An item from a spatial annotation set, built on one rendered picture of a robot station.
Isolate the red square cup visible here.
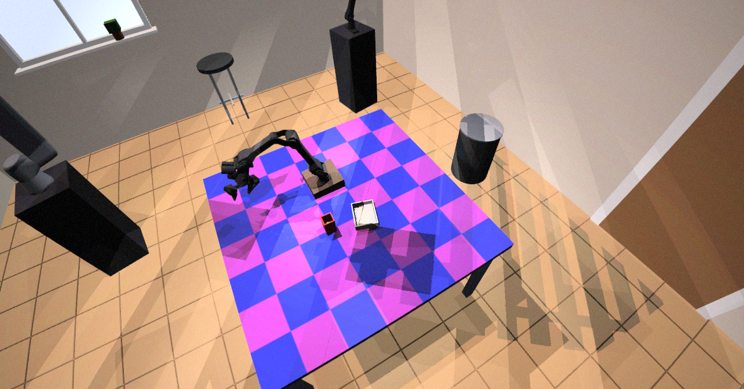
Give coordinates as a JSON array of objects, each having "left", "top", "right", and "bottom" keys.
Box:
[{"left": 320, "top": 213, "right": 337, "bottom": 235}]

